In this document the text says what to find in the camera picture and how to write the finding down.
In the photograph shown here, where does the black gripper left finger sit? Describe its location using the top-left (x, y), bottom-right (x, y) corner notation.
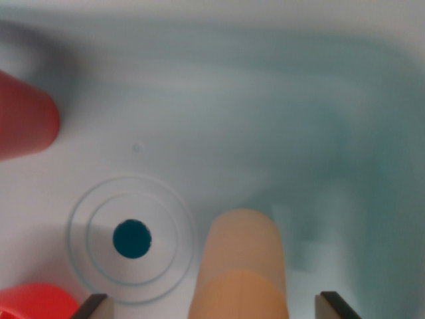
top-left (68, 293), bottom-right (114, 319)

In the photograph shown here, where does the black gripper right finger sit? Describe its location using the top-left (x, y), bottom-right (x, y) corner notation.
top-left (314, 291), bottom-right (362, 319)

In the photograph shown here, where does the light blue toy sink unit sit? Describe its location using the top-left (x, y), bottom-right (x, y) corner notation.
top-left (0, 0), bottom-right (425, 319)

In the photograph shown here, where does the cream detergent bottle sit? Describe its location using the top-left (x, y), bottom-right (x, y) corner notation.
top-left (188, 208), bottom-right (289, 319)

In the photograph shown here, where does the red toy tumbler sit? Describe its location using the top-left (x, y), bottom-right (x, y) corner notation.
top-left (0, 68), bottom-right (61, 162)

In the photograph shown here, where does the red toy mug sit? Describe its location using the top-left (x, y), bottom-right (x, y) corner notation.
top-left (0, 282), bottom-right (80, 319)

